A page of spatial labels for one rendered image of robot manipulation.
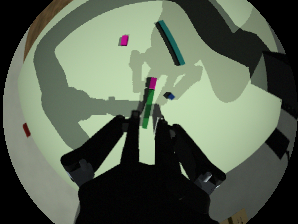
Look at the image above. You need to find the turquoise rod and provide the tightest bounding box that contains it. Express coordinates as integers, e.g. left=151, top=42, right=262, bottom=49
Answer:
left=158, top=20, right=185, bottom=66

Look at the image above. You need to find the dark green rod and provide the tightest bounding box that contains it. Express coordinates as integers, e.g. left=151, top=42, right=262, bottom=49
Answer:
left=142, top=89, right=155, bottom=129

